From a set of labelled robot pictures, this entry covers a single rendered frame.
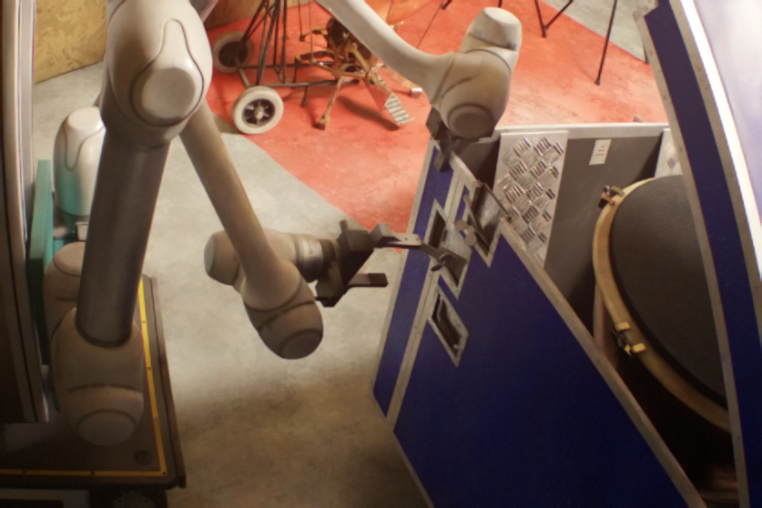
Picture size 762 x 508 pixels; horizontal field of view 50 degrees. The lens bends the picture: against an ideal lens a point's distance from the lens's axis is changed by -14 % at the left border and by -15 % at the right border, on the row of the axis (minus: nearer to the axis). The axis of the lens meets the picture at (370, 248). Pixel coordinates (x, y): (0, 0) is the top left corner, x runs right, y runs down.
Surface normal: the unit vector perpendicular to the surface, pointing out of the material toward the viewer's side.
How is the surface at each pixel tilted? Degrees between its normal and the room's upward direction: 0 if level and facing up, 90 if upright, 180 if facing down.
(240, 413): 0
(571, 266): 90
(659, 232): 0
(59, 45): 90
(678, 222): 0
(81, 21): 90
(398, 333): 90
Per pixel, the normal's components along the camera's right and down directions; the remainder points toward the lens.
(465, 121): -0.10, 0.73
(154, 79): 0.40, 0.59
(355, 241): 0.45, -0.56
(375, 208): 0.17, -0.77
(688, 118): -0.91, 0.11
